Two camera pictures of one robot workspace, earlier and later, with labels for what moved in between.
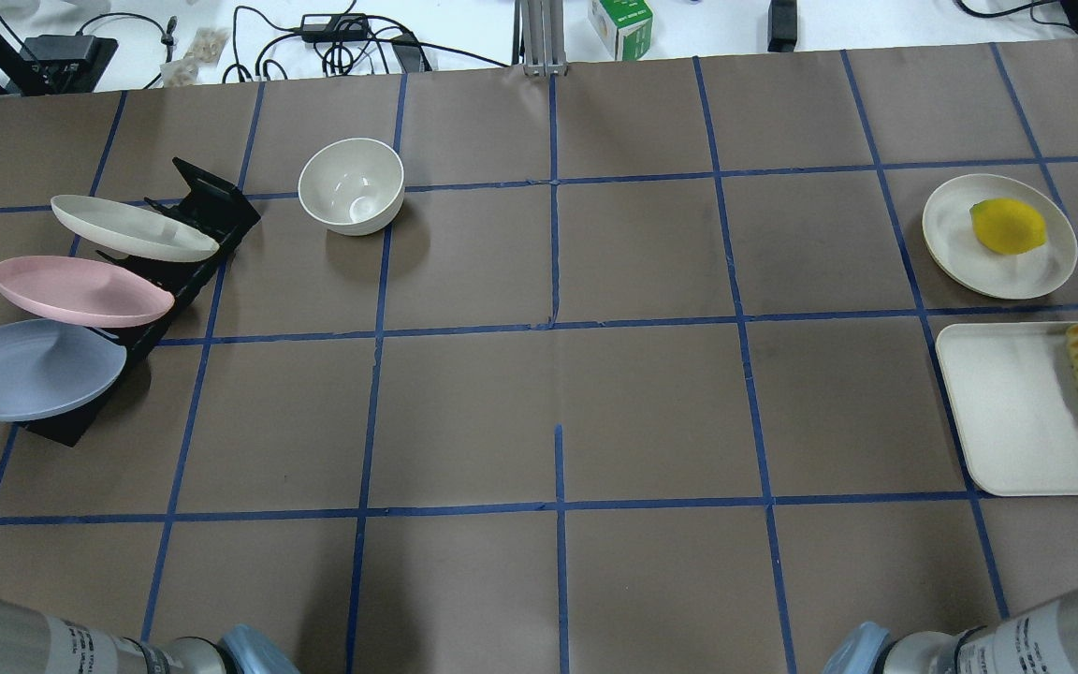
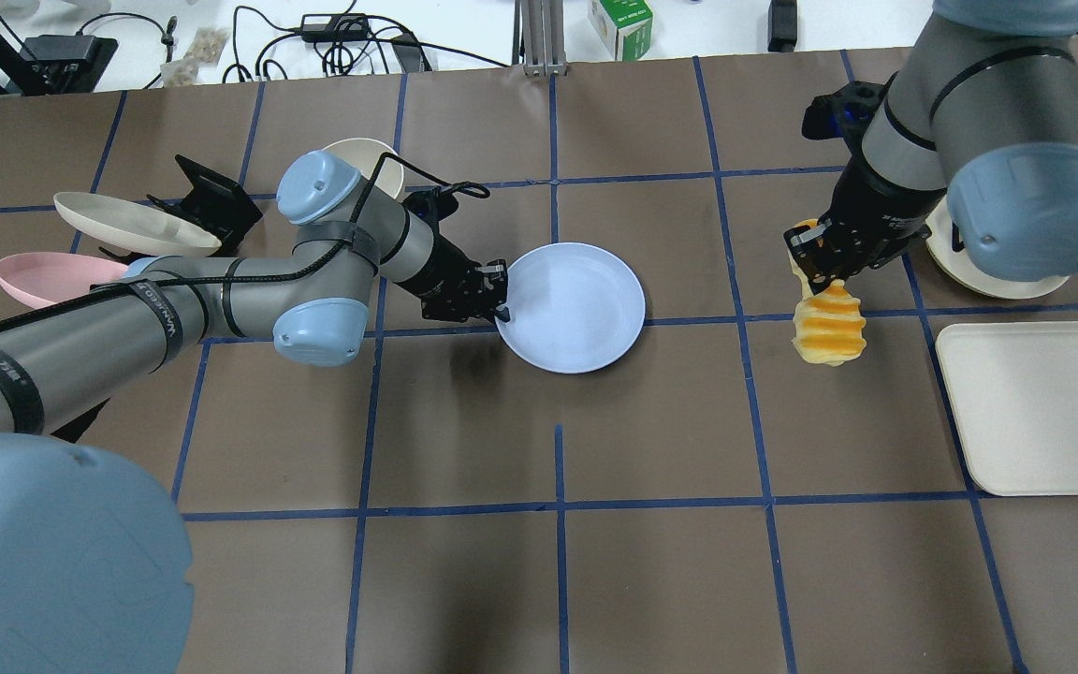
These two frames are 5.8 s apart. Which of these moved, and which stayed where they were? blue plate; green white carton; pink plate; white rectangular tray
Moved: blue plate
Stayed: pink plate; white rectangular tray; green white carton
